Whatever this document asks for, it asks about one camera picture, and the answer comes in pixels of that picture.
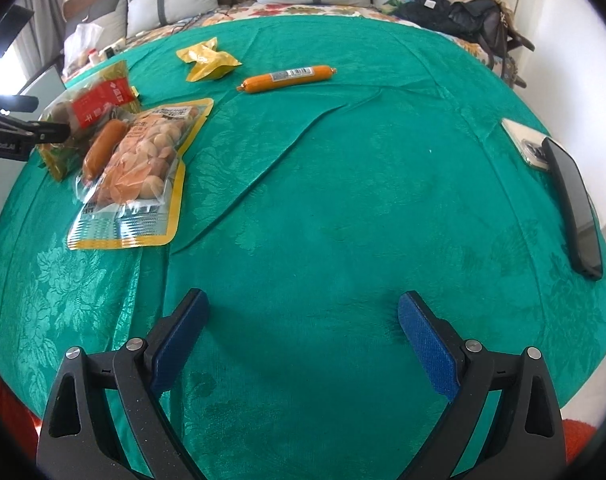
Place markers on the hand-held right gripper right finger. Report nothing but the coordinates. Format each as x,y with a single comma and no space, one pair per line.
428,345

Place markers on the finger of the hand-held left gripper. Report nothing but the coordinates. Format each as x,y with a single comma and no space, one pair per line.
43,131
13,102

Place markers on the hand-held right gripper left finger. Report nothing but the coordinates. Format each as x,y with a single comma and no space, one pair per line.
178,345

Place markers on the white box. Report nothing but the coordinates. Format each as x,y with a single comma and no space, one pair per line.
50,80

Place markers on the large red label snack bag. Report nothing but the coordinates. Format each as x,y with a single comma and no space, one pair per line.
90,102

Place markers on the yellow bordered peanut bag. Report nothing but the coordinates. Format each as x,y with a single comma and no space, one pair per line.
143,160

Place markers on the yellow vacuum snack packet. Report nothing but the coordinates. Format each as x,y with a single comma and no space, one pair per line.
208,60

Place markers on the long orange sausage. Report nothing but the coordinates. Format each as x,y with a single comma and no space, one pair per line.
283,78

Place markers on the grey curtain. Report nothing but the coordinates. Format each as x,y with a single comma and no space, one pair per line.
48,25

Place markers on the white bottle red cap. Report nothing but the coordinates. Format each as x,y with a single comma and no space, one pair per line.
92,56

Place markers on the clear plastic bag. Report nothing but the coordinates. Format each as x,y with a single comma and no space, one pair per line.
83,40

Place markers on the white power strip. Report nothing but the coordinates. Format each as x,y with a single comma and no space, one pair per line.
109,52

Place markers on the orange red blanket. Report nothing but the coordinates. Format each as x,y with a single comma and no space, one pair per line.
8,410

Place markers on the black smartphone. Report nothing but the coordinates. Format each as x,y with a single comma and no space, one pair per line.
578,220

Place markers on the white smartphone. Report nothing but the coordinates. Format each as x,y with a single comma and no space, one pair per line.
520,140

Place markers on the brown handbag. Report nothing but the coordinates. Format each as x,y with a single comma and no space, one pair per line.
503,35

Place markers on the black bag with clothes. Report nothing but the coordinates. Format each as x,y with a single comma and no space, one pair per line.
443,10

